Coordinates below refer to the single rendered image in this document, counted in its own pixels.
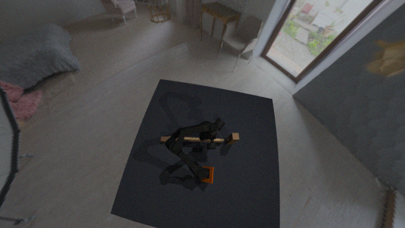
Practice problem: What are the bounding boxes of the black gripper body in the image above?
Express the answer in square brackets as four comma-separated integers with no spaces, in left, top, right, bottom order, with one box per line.
[207,137,217,149]

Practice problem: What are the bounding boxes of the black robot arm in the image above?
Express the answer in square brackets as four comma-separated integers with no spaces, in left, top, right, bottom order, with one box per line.
[165,118,225,180]

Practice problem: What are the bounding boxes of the brown wooden post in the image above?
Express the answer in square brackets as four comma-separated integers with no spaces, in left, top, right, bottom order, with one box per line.
[161,133,239,144]

